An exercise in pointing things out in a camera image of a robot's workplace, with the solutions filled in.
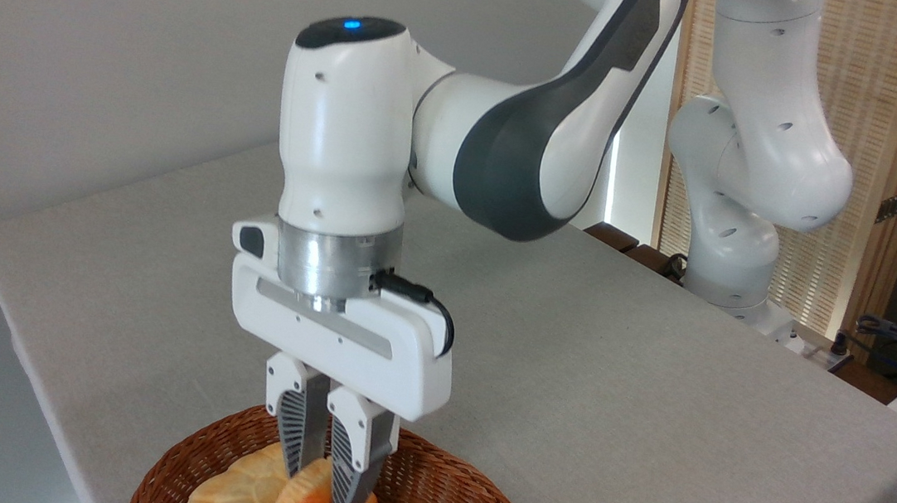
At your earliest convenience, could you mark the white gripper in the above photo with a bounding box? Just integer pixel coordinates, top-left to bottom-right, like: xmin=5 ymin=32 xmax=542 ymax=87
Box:
xmin=204 ymin=210 xmax=468 ymax=503

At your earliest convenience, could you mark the pale yellow bread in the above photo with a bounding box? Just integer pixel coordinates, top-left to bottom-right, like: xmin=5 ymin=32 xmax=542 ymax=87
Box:
xmin=169 ymin=432 xmax=306 ymax=503

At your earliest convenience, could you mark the brown wicker basket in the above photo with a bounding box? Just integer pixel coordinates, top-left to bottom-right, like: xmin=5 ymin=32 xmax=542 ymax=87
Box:
xmin=127 ymin=391 xmax=548 ymax=503

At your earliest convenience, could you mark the grey tablecloth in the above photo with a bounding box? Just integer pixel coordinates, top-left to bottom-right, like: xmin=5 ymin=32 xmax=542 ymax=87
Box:
xmin=0 ymin=111 xmax=897 ymax=503

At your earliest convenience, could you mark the dark wooden bench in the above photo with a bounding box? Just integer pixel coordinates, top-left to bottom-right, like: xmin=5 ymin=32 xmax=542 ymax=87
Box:
xmin=579 ymin=220 xmax=690 ymax=286

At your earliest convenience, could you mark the wooden slatted screen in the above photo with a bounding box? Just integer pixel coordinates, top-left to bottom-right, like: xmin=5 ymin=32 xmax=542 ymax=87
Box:
xmin=641 ymin=0 xmax=897 ymax=368

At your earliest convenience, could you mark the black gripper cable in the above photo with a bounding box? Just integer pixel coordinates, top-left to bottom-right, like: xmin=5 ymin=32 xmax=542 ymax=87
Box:
xmin=365 ymin=267 xmax=463 ymax=360

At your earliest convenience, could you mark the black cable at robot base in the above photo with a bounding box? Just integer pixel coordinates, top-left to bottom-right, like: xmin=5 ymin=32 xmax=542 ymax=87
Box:
xmin=658 ymin=252 xmax=691 ymax=284

